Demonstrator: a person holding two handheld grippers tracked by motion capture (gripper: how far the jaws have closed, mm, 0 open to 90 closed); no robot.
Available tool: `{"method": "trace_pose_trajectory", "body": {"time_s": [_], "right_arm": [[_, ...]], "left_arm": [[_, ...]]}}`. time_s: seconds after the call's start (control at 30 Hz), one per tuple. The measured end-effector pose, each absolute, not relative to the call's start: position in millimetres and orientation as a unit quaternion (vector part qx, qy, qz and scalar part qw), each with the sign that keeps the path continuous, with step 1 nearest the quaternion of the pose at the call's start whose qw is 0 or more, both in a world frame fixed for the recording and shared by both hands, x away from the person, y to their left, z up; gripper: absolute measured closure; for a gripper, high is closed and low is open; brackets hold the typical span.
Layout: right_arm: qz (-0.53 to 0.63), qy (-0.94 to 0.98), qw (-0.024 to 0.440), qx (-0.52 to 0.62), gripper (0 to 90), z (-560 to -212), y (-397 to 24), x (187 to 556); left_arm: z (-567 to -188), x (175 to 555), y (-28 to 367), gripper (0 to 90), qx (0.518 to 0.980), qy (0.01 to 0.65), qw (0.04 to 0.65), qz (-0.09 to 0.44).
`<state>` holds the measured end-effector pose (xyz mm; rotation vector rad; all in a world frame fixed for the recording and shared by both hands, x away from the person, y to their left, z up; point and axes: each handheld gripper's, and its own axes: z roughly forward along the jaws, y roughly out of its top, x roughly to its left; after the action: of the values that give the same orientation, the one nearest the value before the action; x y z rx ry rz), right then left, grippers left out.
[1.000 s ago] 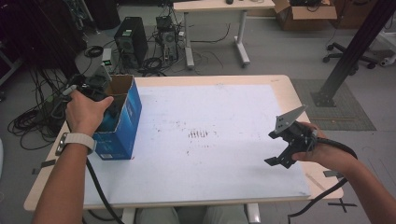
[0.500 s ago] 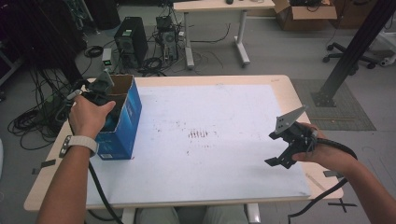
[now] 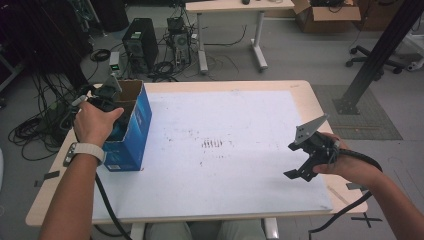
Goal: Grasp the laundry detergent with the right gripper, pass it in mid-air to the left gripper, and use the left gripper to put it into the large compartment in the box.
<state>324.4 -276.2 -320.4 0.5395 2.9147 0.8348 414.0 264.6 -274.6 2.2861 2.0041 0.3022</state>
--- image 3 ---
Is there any coiled black cable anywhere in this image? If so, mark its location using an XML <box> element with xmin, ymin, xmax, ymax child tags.
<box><xmin>89</xmin><ymin>48</ymin><xmax>112</xmax><ymax>63</ymax></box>

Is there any black computer tower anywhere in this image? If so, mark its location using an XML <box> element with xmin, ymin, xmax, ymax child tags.
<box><xmin>121</xmin><ymin>17</ymin><xmax>160</xmax><ymax>74</ymax></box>

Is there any grey floor mat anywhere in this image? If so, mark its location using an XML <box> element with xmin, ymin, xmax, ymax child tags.
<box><xmin>311</xmin><ymin>84</ymin><xmax>404</xmax><ymax>141</ymax></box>

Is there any white plastic object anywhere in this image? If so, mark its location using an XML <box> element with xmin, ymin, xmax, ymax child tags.
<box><xmin>406</xmin><ymin>58</ymin><xmax>424</xmax><ymax>73</ymax></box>

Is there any grey tape strip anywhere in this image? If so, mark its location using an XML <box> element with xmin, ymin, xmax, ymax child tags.
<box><xmin>345</xmin><ymin>182</ymin><xmax>368</xmax><ymax>192</ymax></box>
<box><xmin>33</xmin><ymin>170</ymin><xmax>61</xmax><ymax>188</ymax></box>

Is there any small white power unit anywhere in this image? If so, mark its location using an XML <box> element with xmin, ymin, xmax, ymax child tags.
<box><xmin>109</xmin><ymin>51</ymin><xmax>122</xmax><ymax>80</ymax></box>

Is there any white desk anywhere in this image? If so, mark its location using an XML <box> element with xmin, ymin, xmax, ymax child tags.
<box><xmin>184</xmin><ymin>0</ymin><xmax>296</xmax><ymax>75</ymax></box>

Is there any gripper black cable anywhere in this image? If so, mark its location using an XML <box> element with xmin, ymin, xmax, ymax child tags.
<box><xmin>59</xmin><ymin>84</ymin><xmax>134</xmax><ymax>240</ymax></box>
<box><xmin>308</xmin><ymin>148</ymin><xmax>384</xmax><ymax>240</ymax></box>

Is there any white table leg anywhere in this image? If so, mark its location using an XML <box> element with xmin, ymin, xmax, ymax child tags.
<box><xmin>129</xmin><ymin>222</ymin><xmax>147</xmax><ymax>240</ymax></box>
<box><xmin>264</xmin><ymin>218</ymin><xmax>280</xmax><ymax>240</ymax></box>

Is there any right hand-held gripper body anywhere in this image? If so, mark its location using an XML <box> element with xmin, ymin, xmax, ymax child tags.
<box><xmin>288</xmin><ymin>113</ymin><xmax>341</xmax><ymax>165</ymax></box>

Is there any open brown cardboard box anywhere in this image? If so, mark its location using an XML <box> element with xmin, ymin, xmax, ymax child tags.
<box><xmin>292</xmin><ymin>0</ymin><xmax>362</xmax><ymax>34</ymax></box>

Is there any person's right hand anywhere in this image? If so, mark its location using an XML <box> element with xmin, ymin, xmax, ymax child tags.
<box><xmin>312</xmin><ymin>132</ymin><xmax>384</xmax><ymax>190</ymax></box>

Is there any black metal stand post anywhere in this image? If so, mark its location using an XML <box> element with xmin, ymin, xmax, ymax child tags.
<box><xmin>333</xmin><ymin>0</ymin><xmax>424</xmax><ymax>116</ymax></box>

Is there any black bin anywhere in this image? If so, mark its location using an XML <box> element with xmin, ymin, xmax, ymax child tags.
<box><xmin>90</xmin><ymin>0</ymin><xmax>130</xmax><ymax>33</ymax></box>

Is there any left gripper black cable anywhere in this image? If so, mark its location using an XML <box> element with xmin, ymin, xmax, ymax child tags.
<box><xmin>59</xmin><ymin>84</ymin><xmax>134</xmax><ymax>240</ymax></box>

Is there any black office chair base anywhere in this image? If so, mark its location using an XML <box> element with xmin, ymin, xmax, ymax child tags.
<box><xmin>345</xmin><ymin>44</ymin><xmax>406</xmax><ymax>75</ymax></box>

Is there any blue cardboard box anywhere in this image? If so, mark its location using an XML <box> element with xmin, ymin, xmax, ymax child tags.
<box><xmin>99</xmin><ymin>79</ymin><xmax>153</xmax><ymax>173</ymax></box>

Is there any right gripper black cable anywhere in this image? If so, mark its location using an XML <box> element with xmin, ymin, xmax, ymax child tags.
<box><xmin>308</xmin><ymin>148</ymin><xmax>384</xmax><ymax>240</ymax></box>

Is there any tangle of black floor cables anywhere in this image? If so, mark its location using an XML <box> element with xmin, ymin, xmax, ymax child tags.
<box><xmin>8</xmin><ymin>73</ymin><xmax>84</xmax><ymax>162</ymax></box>

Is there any white table mat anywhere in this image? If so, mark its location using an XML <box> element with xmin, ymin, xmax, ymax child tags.
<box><xmin>92</xmin><ymin>90</ymin><xmax>334</xmax><ymax>221</ymax></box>

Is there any person's left hand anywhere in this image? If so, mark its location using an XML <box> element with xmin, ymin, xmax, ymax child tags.
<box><xmin>73</xmin><ymin>100</ymin><xmax>125</xmax><ymax>148</ymax></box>

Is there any thin black floor cable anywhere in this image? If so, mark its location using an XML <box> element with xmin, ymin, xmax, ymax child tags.
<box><xmin>203</xmin><ymin>24</ymin><xmax>248</xmax><ymax>47</ymax></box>

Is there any black cable bundle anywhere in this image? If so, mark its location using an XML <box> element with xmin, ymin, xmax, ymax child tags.
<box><xmin>146</xmin><ymin>61</ymin><xmax>179</xmax><ymax>83</ymax></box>

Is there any wristwatch with beige strap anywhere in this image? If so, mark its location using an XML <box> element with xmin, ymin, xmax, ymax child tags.
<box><xmin>62</xmin><ymin>141</ymin><xmax>107</xmax><ymax>168</ymax></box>

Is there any open computer case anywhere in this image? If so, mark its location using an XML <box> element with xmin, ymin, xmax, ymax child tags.
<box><xmin>166</xmin><ymin>16</ymin><xmax>193</xmax><ymax>68</ymax></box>

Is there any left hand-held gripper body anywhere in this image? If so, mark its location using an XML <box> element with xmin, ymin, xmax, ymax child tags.
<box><xmin>88</xmin><ymin>73</ymin><xmax>123</xmax><ymax>113</ymax></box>

